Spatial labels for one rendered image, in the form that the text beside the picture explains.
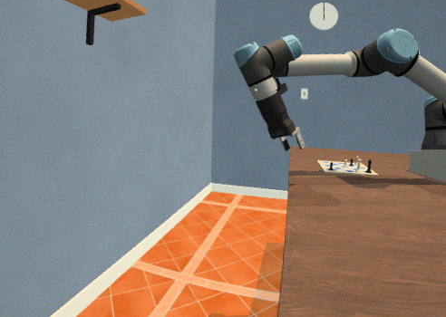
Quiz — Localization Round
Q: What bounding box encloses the blue and cream chessboard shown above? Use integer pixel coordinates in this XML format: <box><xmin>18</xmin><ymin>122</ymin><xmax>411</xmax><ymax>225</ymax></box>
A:
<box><xmin>317</xmin><ymin>160</ymin><xmax>378</xmax><ymax>176</ymax></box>

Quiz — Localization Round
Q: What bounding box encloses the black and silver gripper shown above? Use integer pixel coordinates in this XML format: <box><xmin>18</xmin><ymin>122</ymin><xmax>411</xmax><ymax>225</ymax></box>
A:
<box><xmin>249</xmin><ymin>77</ymin><xmax>305</xmax><ymax>151</ymax></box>

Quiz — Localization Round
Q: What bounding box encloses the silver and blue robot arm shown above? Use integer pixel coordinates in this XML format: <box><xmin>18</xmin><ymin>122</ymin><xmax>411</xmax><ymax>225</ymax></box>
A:
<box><xmin>234</xmin><ymin>29</ymin><xmax>446</xmax><ymax>150</ymax></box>

